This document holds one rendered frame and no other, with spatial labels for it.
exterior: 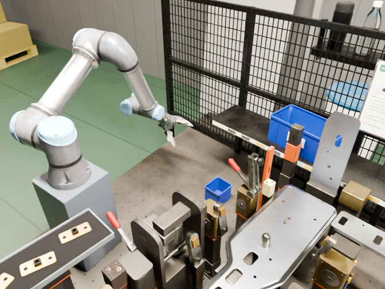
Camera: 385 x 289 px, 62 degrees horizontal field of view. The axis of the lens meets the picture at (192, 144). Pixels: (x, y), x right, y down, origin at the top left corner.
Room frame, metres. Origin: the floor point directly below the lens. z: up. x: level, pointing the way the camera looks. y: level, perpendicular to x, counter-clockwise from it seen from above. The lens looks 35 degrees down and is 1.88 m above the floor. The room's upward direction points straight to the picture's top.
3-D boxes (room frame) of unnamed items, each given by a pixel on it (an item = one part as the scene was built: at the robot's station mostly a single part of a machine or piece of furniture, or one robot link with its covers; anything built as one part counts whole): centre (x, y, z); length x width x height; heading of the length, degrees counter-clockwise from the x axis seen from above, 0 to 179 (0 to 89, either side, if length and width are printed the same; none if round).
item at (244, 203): (0.89, -0.20, 0.87); 0.10 x 0.07 x 0.35; 45
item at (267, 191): (0.91, -0.29, 0.88); 0.04 x 0.04 x 0.37; 45
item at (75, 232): (0.60, 0.33, 1.17); 0.08 x 0.04 x 0.01; 125
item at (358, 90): (2.45, -1.43, 0.34); 0.55 x 0.55 x 0.68
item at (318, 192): (0.95, -0.52, 0.85); 0.12 x 0.03 x 0.30; 45
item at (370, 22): (1.30, -0.71, 1.53); 0.07 x 0.07 x 0.20
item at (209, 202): (0.79, -0.06, 0.88); 0.11 x 0.07 x 0.37; 45
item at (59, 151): (0.91, 0.46, 1.27); 0.13 x 0.12 x 0.14; 60
